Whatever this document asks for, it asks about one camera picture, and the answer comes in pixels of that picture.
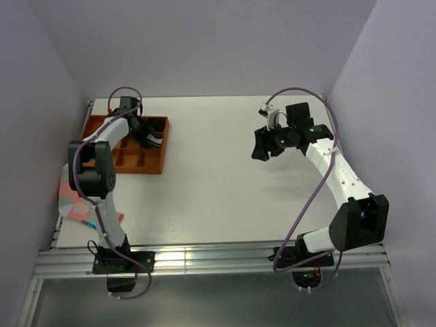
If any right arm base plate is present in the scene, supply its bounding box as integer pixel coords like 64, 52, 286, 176
277, 246, 334, 268

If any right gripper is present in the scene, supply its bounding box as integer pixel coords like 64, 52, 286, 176
251, 120, 296, 161

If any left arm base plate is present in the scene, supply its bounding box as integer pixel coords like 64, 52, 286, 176
92, 251, 155, 275

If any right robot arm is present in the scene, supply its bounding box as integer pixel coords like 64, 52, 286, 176
251, 102, 389, 266

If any pink patterned sock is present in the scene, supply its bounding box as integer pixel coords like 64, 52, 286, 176
57, 165, 125, 232

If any aluminium rail frame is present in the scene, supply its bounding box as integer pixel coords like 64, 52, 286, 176
19, 96, 409, 326

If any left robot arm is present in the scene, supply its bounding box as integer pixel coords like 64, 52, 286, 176
68, 97, 161, 272

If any orange compartment tray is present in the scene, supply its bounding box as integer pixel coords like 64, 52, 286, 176
80, 114, 170, 175

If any black cable clamp block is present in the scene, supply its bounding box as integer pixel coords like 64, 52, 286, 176
106, 277, 136, 293

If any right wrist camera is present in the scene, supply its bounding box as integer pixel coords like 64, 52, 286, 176
258, 104, 280, 130

